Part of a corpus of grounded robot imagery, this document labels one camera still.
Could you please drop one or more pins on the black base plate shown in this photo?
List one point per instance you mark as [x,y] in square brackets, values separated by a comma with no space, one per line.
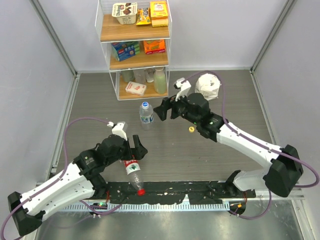
[172,192]

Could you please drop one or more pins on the white pink soap box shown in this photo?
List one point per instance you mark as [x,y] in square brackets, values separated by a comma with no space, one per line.
[135,88]

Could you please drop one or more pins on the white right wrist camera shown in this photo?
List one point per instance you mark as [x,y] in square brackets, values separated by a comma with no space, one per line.
[183,86]

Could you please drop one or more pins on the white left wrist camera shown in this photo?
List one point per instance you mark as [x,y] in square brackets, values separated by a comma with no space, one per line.
[119,129]

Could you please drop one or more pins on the white yogurt tub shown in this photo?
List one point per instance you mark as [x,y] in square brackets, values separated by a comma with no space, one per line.
[125,13]

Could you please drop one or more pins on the gold bottle cap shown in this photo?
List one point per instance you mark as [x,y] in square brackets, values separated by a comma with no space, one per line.
[191,129]

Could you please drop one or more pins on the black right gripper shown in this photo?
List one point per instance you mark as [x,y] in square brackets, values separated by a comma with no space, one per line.
[168,103]

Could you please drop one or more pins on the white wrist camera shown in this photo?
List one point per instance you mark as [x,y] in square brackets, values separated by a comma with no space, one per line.
[119,129]
[183,86]

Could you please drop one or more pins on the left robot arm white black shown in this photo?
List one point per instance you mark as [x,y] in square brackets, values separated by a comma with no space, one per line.
[81,180]

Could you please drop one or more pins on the white slotted cable duct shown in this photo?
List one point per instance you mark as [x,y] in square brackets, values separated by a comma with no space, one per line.
[185,206]

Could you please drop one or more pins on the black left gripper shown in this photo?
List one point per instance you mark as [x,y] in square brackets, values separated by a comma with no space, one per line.
[138,151]

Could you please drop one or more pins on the clear plastic cup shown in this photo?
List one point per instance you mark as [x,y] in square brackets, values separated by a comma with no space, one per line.
[139,75]

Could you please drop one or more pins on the white wire shelf rack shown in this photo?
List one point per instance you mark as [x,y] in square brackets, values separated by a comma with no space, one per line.
[137,56]

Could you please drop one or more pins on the orange cracker box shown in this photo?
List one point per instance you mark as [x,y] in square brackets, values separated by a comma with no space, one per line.
[154,46]

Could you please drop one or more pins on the clear bottle blue white label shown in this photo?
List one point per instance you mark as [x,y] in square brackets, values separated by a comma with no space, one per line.
[146,114]

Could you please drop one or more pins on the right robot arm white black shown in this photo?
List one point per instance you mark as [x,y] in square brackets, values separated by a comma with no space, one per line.
[280,167]

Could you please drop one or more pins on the clear bottle red label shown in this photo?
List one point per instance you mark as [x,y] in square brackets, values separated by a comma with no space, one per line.
[135,175]

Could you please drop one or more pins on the pale green bottle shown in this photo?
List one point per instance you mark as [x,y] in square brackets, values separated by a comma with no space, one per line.
[160,81]

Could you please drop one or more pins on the yellow snack packet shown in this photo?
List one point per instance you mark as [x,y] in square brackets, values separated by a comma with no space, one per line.
[143,17]

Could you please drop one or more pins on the frosted green jar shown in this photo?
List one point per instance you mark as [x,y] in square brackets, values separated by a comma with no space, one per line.
[128,76]

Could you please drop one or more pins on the small white cup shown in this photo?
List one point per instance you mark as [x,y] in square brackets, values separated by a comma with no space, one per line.
[149,75]

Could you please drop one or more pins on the yellow orange box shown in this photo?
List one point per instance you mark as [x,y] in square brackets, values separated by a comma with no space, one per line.
[159,13]

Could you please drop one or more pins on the crumpled white paper bag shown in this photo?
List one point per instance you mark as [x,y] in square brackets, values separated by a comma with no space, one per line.
[208,85]

